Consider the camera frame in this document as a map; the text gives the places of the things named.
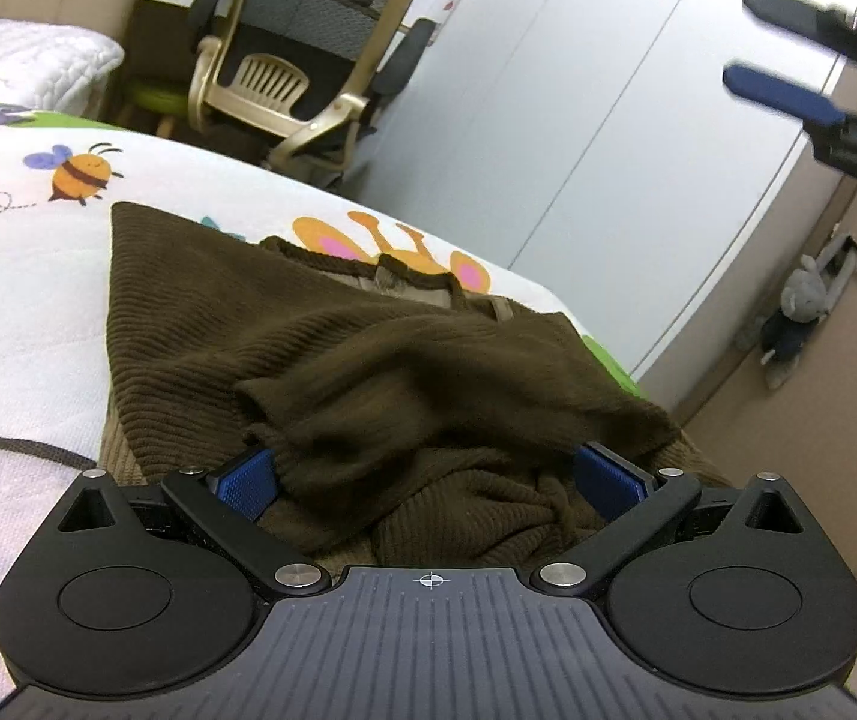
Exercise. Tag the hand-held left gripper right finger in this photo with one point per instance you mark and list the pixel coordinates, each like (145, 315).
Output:
(612, 484)

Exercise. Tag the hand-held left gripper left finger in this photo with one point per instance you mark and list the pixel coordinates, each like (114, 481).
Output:
(245, 484)

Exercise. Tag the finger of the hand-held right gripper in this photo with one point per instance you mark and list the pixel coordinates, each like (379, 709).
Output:
(788, 9)
(781, 94)

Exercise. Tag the grey plush toy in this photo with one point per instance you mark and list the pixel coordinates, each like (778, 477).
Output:
(803, 300)

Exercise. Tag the white wardrobe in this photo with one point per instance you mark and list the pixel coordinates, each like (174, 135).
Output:
(586, 127)

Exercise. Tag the cartoon printed bed mat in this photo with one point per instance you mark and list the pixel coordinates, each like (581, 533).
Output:
(23, 300)

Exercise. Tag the green stool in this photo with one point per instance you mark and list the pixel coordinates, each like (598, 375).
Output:
(158, 97)

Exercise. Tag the beige mesh office chair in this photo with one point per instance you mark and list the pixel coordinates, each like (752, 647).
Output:
(278, 82)

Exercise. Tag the white quilted bedding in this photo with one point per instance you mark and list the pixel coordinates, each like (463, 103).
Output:
(16, 60)

